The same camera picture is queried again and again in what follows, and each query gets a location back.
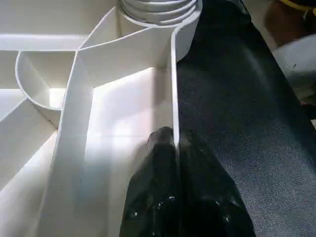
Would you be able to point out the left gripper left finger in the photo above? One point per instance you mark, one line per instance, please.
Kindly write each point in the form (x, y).
(153, 192)

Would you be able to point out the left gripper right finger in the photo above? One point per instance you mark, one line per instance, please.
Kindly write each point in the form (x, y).
(212, 202)

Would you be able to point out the white plastic table top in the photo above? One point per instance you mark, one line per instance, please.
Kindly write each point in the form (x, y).
(74, 98)

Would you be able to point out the white plastic table leg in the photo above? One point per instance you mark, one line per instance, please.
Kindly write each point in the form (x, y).
(158, 9)

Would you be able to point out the black work mat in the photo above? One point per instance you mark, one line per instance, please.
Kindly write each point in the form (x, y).
(247, 123)

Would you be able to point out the white flat board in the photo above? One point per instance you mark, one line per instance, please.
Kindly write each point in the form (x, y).
(298, 66)

